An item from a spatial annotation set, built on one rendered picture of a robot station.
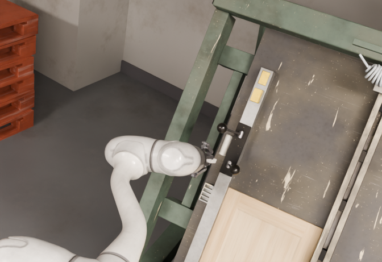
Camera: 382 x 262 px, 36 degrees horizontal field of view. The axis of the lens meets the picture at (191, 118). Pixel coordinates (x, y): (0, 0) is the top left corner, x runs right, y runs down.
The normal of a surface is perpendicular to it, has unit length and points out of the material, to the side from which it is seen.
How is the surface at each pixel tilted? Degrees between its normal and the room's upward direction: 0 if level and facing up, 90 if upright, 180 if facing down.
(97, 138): 0
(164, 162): 68
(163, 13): 90
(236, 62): 60
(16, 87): 90
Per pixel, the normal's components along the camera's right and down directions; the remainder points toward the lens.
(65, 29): -0.58, 0.35
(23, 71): 0.79, 0.43
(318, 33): -0.31, -0.07
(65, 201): 0.16, -0.84
